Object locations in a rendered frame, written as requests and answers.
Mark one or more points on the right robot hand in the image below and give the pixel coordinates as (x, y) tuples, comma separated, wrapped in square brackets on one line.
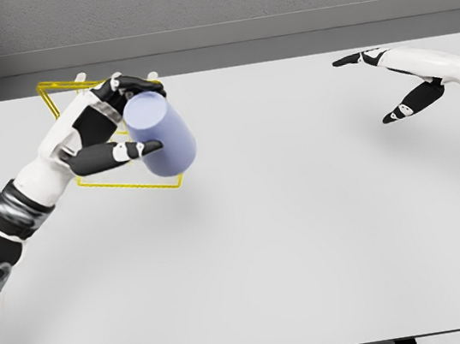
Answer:
[(407, 72)]

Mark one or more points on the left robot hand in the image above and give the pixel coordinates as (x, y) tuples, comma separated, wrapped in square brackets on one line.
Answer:
[(72, 130)]

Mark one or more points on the lavender blue cup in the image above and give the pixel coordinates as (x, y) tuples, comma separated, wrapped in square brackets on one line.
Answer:
[(161, 134)]

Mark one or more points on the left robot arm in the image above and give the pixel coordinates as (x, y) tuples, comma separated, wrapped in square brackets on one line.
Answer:
[(11, 213)]

